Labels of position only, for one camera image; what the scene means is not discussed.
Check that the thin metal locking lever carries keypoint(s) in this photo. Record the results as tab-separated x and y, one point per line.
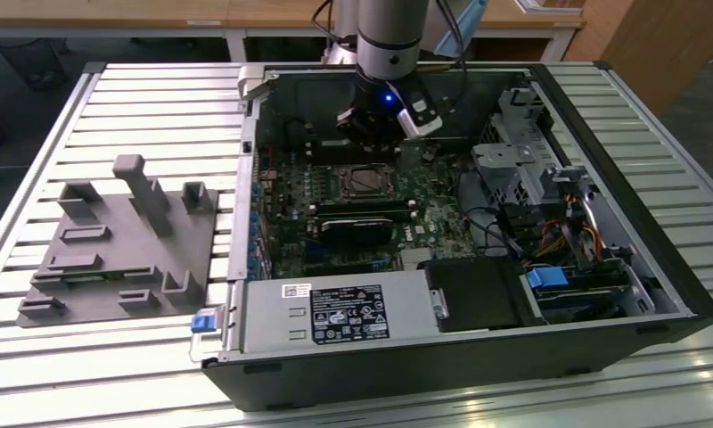
363	166
368	196

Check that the silver green CPU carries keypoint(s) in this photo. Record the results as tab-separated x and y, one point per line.
368	179

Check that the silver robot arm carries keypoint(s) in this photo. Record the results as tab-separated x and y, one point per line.
387	40

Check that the black RAM slot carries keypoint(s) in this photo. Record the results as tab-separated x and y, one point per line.
363	213
356	160
324	146
327	155
363	206
327	151

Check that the round coin battery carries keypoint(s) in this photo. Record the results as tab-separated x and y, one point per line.
429	152

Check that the silver perforated drive cage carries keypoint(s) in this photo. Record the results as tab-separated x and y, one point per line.
499	156

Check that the green motherboard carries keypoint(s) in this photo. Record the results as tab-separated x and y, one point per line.
440	214

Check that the pale blue teach pendant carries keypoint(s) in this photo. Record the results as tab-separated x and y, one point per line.
458	31

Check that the black graphics card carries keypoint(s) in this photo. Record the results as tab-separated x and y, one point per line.
356	232

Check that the silver finned heat sink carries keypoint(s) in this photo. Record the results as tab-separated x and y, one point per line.
421	258

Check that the white barcode sticker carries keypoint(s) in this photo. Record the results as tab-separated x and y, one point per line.
297	290

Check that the black plastic shroud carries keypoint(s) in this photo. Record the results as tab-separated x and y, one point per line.
475	294

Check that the black rating label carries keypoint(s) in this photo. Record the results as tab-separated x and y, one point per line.
351	316

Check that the blue disk carrier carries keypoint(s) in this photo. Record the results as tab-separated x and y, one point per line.
547	278

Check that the silver power supply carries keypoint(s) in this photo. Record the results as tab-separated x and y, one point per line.
261	321

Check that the grey parts rack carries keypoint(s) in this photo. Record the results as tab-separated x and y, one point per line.
124	249

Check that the wooden cabinet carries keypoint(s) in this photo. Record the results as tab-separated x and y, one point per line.
660	44

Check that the blue case latch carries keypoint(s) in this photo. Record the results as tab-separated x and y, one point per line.
201	323

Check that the green RAM stick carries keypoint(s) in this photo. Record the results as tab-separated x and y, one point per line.
95	278

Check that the black silver PC case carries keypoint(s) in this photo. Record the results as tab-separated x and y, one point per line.
392	383

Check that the dark round bin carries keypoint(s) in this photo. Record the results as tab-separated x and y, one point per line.
29	58

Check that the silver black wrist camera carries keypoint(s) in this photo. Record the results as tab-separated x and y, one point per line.
419	113

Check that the wooden desk white frame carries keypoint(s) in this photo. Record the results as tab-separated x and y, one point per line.
155	22

